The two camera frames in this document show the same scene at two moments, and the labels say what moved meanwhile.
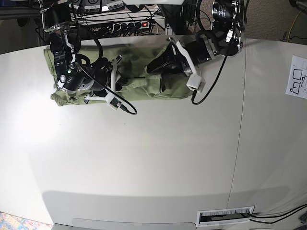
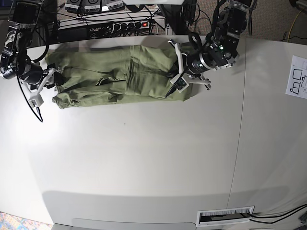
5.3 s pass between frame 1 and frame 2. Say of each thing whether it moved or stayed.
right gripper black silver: moved
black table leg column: stayed
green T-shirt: stayed
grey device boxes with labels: stayed
